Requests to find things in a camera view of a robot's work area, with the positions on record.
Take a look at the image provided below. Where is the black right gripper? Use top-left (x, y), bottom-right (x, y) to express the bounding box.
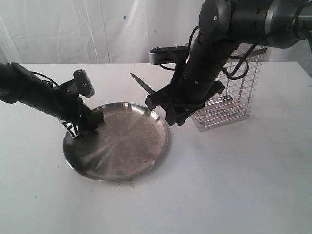
top-left (145, 33), bottom-right (234, 126)

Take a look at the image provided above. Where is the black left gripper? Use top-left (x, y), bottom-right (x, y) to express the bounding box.
top-left (44, 85), bottom-right (100, 140)

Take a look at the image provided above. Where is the green jalapeno pepper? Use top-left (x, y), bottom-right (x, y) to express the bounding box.
top-left (87, 109), bottom-right (104, 130)

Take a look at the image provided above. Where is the black handled knife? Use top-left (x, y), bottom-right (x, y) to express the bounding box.
top-left (130, 72), bottom-right (155, 95)

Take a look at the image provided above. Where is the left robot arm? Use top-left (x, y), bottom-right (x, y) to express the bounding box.
top-left (0, 62), bottom-right (104, 139)

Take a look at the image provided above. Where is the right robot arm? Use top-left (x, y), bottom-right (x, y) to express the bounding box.
top-left (145, 0), bottom-right (312, 125)

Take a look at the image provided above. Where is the round stainless steel plate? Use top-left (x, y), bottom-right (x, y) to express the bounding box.
top-left (63, 102), bottom-right (172, 182)

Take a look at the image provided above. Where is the white backdrop curtain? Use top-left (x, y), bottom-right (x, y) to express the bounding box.
top-left (0, 0), bottom-right (312, 65)

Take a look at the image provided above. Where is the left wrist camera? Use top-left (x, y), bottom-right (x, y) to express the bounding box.
top-left (73, 69), bottom-right (95, 98)

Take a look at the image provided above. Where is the chrome wire utensil holder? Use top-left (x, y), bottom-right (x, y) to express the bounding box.
top-left (191, 46), bottom-right (267, 132)

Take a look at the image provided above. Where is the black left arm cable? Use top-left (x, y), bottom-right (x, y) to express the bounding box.
top-left (29, 71), bottom-right (61, 88)

